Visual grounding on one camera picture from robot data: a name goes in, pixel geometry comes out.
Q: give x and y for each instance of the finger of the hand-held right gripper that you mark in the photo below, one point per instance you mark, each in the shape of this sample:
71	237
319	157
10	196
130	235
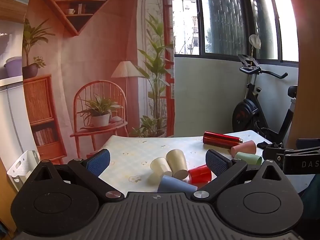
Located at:
272	153

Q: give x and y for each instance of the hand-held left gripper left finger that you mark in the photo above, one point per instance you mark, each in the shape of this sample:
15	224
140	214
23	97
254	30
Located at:
98	161

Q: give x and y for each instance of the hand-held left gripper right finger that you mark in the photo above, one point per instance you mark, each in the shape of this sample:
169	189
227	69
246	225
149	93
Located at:
217	163

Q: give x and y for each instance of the red cup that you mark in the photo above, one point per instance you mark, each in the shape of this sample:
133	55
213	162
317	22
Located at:
200	175

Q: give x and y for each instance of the beige cup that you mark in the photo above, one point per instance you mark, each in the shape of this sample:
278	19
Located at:
177	162

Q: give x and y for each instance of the blue cup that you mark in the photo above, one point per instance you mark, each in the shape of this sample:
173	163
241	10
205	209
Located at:
175	184

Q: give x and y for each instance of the cream white cup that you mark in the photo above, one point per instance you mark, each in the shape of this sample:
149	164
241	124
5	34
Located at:
160	166

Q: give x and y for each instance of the green cup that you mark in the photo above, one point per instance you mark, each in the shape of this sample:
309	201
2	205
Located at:
248	158

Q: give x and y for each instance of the pink cup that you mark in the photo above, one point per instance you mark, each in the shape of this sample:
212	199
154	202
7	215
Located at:
245	148

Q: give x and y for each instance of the black crumpled cloth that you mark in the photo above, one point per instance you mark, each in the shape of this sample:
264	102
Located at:
268	145

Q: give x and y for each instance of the red metal bottle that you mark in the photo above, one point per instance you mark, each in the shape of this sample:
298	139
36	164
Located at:
220	139

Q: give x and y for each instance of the dark teal clothing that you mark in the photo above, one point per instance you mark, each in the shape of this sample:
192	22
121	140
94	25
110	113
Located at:
311	191

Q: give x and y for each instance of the floral tablecloth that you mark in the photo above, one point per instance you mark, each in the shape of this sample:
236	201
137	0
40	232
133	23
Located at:
135	155

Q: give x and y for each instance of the black exercise bike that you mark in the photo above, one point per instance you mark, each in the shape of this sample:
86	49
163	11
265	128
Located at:
246	113

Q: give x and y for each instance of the white plastic basket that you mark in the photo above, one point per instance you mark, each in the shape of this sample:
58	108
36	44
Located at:
23	165

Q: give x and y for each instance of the white cabinet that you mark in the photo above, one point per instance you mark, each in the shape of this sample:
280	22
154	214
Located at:
12	115

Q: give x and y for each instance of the wooden door panel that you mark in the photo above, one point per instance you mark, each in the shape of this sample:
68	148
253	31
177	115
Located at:
308	62

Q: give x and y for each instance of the printed room backdrop cloth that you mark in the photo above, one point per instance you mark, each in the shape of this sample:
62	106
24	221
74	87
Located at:
95	62

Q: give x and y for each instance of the purple plastic basin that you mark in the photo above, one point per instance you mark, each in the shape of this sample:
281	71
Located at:
13	67

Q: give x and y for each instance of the sliding glass window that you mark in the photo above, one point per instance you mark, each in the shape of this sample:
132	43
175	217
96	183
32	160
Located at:
225	20

